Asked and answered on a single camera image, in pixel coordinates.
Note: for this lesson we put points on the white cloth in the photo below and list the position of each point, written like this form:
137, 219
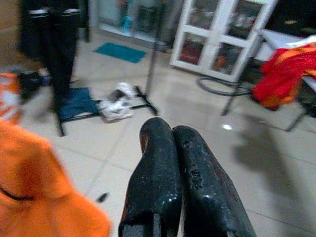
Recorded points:
301, 42

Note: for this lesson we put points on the black jacket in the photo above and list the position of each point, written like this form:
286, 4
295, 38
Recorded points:
49, 44

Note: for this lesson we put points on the white glass door cabinet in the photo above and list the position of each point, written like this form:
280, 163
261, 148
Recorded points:
217, 39

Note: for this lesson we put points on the red shirt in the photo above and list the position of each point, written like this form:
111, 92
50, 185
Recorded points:
279, 74

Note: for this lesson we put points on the orange shirt black trim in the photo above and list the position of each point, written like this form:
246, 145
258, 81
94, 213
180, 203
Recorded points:
37, 185

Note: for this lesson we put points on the white table black legs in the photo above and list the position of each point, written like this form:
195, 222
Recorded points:
276, 37

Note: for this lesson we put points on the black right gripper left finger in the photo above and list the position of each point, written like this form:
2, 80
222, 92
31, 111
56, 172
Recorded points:
155, 185

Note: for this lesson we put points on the teal floor mat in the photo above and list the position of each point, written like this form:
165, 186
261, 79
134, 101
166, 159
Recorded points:
121, 52

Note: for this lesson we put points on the black clothes rack stand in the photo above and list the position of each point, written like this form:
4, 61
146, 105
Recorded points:
151, 74

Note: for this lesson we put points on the dark blue cloth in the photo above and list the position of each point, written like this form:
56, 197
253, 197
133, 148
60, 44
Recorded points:
76, 103

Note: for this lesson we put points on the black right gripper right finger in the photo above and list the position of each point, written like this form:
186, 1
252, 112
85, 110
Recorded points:
212, 202

